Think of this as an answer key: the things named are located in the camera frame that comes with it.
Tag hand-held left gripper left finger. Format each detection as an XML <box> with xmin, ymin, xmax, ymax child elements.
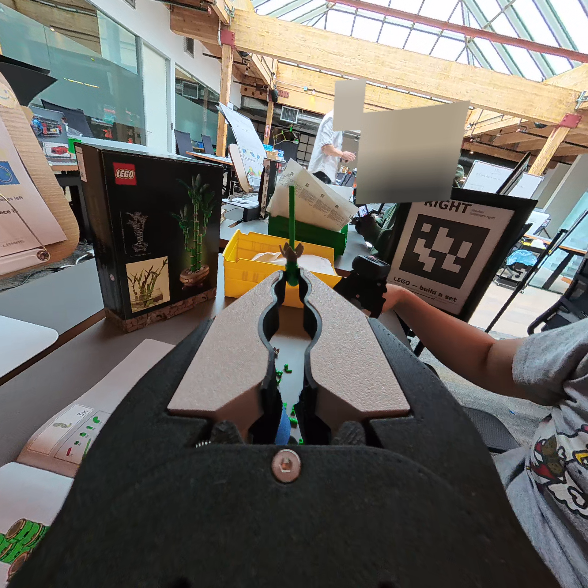
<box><xmin>166</xmin><ymin>270</ymin><xmax>283</xmax><ymax>443</ymax></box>

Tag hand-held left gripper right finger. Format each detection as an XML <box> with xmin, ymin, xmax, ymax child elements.
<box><xmin>300</xmin><ymin>269</ymin><xmax>412</xmax><ymax>443</ymax></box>

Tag green lego stem assembly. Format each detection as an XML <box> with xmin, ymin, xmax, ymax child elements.
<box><xmin>279</xmin><ymin>186</ymin><xmax>305</xmax><ymax>286</ymax></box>

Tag person's right forearm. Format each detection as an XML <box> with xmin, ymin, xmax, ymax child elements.
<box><xmin>381</xmin><ymin>284</ymin><xmax>552</xmax><ymax>407</ymax></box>

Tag scattered green lego pieces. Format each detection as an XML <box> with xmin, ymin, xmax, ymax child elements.
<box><xmin>275</xmin><ymin>363</ymin><xmax>305</xmax><ymax>444</ymax></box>

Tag lego instruction booklet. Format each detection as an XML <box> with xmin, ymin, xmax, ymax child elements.
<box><xmin>0</xmin><ymin>339</ymin><xmax>175</xmax><ymax>588</ymax></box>

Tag black lego set box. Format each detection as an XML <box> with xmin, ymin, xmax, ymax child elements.
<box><xmin>74</xmin><ymin>142</ymin><xmax>224</xmax><ymax>334</ymax></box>

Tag crumpled white paper bag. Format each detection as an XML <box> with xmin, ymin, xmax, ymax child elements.
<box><xmin>253</xmin><ymin>252</ymin><xmax>334</xmax><ymax>277</ymax></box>

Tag green plastic bin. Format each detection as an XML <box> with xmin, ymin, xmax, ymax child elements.
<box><xmin>268</xmin><ymin>213</ymin><xmax>348</xmax><ymax>258</ymax></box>

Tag yellow plastic bin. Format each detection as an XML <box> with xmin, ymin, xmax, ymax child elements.
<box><xmin>223</xmin><ymin>229</ymin><xmax>343</xmax><ymax>308</ymax></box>

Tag black framed marker sign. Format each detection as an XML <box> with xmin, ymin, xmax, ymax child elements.
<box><xmin>386</xmin><ymin>186</ymin><xmax>539</xmax><ymax>322</ymax></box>

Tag white printed paper bags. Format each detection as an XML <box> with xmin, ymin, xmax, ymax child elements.
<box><xmin>266</xmin><ymin>158</ymin><xmax>359</xmax><ymax>232</ymax></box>

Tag dark slim cardboard box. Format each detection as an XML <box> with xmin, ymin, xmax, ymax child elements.
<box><xmin>258</xmin><ymin>158</ymin><xmax>278</xmax><ymax>219</ymax></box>

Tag white poster board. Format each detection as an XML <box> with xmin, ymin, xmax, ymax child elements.
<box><xmin>218</xmin><ymin>102</ymin><xmax>267</xmax><ymax>184</ymax></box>

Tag white stand base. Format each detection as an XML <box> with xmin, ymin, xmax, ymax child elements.
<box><xmin>0</xmin><ymin>315</ymin><xmax>59</xmax><ymax>379</ymax></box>

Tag black office chair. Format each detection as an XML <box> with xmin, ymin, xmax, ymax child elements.
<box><xmin>528</xmin><ymin>271</ymin><xmax>588</xmax><ymax>336</ymax></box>

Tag printed instruction sheet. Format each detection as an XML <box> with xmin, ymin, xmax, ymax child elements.
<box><xmin>0</xmin><ymin>115</ymin><xmax>69</xmax><ymax>276</ymax></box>

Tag wooden instruction board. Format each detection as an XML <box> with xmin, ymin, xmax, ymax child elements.
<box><xmin>0</xmin><ymin>69</ymin><xmax>80</xmax><ymax>278</ymax></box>

